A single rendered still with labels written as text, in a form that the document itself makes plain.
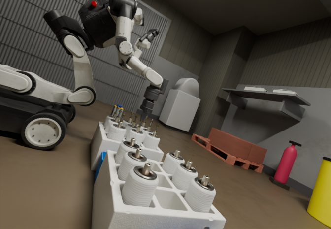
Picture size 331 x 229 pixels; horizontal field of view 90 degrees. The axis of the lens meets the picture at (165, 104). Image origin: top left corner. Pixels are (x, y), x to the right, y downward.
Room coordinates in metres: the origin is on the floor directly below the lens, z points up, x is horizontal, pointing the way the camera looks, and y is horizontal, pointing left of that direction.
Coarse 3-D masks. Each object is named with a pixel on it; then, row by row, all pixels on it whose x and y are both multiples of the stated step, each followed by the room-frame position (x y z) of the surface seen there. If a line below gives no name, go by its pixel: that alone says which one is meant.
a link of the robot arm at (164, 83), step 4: (164, 80) 1.03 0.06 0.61; (168, 80) 1.03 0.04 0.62; (152, 84) 1.00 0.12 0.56; (164, 84) 1.02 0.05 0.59; (148, 88) 1.00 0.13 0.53; (152, 88) 0.99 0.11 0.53; (156, 88) 1.01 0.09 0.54; (160, 88) 1.03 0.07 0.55; (164, 88) 1.02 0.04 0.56; (152, 92) 0.99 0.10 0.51; (156, 92) 1.00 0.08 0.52; (160, 92) 1.02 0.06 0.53; (164, 92) 1.03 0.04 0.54
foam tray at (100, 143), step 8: (96, 128) 1.22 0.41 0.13; (104, 128) 1.11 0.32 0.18; (96, 136) 1.09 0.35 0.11; (104, 136) 0.93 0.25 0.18; (96, 144) 0.99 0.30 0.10; (104, 144) 0.89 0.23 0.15; (112, 144) 0.91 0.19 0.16; (96, 152) 0.91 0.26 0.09; (144, 152) 0.99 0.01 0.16; (152, 152) 1.02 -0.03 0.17; (160, 152) 1.04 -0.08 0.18; (96, 160) 0.88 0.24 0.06; (160, 160) 1.05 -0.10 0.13; (96, 168) 0.89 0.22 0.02
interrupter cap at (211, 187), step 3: (198, 177) 0.63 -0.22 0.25; (195, 180) 0.59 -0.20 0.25; (198, 180) 0.61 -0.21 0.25; (201, 180) 0.62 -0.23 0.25; (198, 183) 0.58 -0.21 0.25; (210, 183) 0.62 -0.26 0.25; (201, 186) 0.57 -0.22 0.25; (204, 186) 0.58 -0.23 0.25; (207, 186) 0.59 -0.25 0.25; (210, 186) 0.60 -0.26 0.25; (213, 186) 0.61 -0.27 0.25; (207, 189) 0.56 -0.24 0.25; (210, 189) 0.57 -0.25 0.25; (213, 189) 0.58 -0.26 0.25
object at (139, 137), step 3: (129, 132) 1.01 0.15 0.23; (132, 132) 0.99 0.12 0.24; (135, 132) 0.99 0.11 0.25; (129, 135) 1.00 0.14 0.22; (132, 135) 0.99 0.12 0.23; (135, 135) 0.99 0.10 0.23; (138, 135) 0.99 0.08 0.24; (141, 135) 1.00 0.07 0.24; (129, 138) 0.99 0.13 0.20; (135, 138) 0.99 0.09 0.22; (138, 138) 1.00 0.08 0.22; (141, 138) 1.01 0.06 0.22; (135, 141) 0.99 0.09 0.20; (138, 141) 1.00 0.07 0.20; (141, 141) 1.03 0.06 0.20; (138, 144) 1.01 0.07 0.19
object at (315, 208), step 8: (328, 160) 1.54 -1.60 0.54; (320, 168) 1.61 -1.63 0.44; (328, 168) 1.52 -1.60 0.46; (320, 176) 1.57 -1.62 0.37; (328, 176) 1.50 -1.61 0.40; (320, 184) 1.54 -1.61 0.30; (328, 184) 1.48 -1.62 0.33; (312, 192) 1.62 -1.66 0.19; (320, 192) 1.52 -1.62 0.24; (328, 192) 1.46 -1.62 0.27; (312, 200) 1.57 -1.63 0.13; (320, 200) 1.50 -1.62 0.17; (328, 200) 1.45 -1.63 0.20; (312, 208) 1.54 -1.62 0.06; (320, 208) 1.48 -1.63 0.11; (328, 208) 1.44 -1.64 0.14; (312, 216) 1.52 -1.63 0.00; (320, 216) 1.46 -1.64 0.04; (328, 216) 1.43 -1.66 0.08; (328, 224) 1.42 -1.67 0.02
